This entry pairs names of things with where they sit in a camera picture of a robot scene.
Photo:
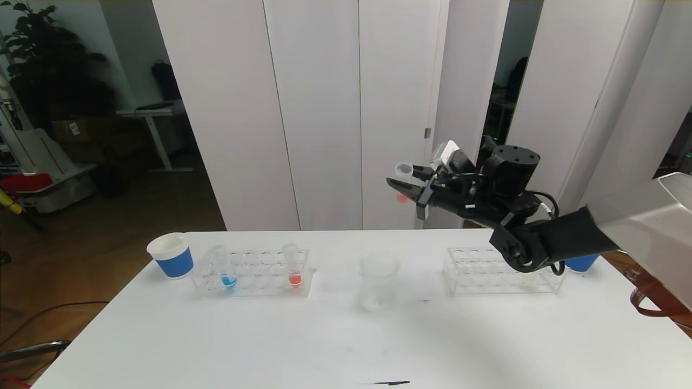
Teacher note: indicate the test tube with red pigment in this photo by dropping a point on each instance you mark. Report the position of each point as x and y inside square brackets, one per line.
[294, 280]

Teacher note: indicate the black backpack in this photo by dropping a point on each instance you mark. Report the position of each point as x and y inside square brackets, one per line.
[165, 81]

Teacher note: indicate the white machine base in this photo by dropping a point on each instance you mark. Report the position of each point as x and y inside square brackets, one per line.
[43, 156]

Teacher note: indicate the green potted plant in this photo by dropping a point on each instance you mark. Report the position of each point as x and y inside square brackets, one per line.
[48, 70]

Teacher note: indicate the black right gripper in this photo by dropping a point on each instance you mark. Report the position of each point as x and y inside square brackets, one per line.
[425, 198]

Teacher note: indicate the white standing desk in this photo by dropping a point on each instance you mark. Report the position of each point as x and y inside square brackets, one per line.
[154, 111]

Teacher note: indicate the yellow object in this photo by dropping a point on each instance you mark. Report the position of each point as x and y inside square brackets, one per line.
[11, 204]

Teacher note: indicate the blue banded white paper cup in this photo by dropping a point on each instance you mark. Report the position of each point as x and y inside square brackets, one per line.
[174, 265]
[581, 263]

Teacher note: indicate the clear graduated plastic test tube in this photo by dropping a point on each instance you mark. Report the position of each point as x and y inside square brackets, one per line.
[403, 170]

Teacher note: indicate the white folding partition screen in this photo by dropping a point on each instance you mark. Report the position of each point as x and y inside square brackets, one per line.
[649, 81]
[324, 108]
[562, 81]

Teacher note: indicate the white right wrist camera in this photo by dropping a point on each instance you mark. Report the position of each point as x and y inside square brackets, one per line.
[446, 153]

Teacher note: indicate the black bin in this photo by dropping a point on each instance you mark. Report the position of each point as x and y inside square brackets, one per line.
[111, 181]

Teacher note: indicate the red flat object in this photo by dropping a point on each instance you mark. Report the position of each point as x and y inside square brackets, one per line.
[24, 183]

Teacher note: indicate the brown cardboard box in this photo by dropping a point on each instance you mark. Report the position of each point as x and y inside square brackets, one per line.
[81, 129]

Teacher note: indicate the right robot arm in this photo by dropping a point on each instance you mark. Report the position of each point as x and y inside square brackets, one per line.
[638, 227]

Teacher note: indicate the test tube with blue pigment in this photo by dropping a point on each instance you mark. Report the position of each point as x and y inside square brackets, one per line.
[228, 282]

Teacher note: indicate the clear acrylic test tube rack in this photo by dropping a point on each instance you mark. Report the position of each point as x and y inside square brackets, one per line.
[259, 270]
[476, 273]

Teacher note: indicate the clear plastic beaker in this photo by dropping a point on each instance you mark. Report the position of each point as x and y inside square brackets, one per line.
[378, 281]

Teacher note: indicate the metal chair frame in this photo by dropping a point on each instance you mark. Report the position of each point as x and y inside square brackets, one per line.
[38, 348]

